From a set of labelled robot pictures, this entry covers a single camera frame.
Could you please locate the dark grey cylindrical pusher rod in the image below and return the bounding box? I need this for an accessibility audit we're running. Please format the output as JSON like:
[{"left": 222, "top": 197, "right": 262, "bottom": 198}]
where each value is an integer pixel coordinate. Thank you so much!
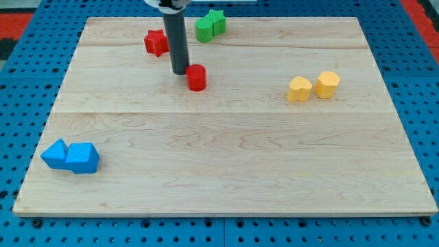
[{"left": 163, "top": 10, "right": 189, "bottom": 75}]

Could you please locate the blue triangle block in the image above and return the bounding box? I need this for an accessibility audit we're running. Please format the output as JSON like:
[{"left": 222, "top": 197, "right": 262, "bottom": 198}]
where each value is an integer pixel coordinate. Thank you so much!
[{"left": 40, "top": 139, "right": 68, "bottom": 169}]

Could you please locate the green star block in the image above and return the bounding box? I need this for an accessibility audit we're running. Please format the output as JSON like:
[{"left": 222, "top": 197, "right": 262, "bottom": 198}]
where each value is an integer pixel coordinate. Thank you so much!
[{"left": 205, "top": 10, "right": 226, "bottom": 36}]

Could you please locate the red star block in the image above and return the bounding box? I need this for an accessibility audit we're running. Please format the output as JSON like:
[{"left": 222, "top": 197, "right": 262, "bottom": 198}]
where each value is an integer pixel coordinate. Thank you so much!
[{"left": 143, "top": 30, "right": 169, "bottom": 57}]

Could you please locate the blue pentagon block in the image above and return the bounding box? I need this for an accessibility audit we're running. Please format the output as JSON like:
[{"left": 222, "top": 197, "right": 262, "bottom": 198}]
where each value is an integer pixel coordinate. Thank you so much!
[{"left": 65, "top": 143, "right": 99, "bottom": 174}]

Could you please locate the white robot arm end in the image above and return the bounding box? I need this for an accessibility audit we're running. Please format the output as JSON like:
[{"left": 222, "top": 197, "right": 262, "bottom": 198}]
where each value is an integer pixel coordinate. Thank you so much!
[{"left": 144, "top": 0, "right": 191, "bottom": 14}]

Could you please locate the green cylinder block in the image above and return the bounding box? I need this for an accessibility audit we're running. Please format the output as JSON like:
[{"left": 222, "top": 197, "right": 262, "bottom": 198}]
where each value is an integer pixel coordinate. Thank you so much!
[{"left": 195, "top": 17, "right": 213, "bottom": 43}]

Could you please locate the light wooden board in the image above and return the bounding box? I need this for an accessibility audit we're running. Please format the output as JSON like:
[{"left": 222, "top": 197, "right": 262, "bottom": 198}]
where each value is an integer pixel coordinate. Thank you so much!
[{"left": 13, "top": 17, "right": 438, "bottom": 217}]

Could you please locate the red cylinder block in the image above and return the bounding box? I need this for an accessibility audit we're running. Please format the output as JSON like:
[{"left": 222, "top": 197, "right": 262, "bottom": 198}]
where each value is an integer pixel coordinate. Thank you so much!
[{"left": 186, "top": 64, "right": 206, "bottom": 91}]

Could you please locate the yellow heart block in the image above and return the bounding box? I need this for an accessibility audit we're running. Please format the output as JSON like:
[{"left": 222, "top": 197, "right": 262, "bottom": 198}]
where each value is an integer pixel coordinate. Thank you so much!
[{"left": 286, "top": 76, "right": 313, "bottom": 102}]

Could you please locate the yellow hexagon block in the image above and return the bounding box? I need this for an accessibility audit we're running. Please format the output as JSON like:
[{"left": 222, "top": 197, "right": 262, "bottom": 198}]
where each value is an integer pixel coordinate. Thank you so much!
[{"left": 314, "top": 71, "right": 341, "bottom": 99}]

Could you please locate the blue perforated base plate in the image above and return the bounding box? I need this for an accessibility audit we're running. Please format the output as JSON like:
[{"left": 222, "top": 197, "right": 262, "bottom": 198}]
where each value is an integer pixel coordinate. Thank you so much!
[{"left": 1, "top": 1, "right": 438, "bottom": 246}]

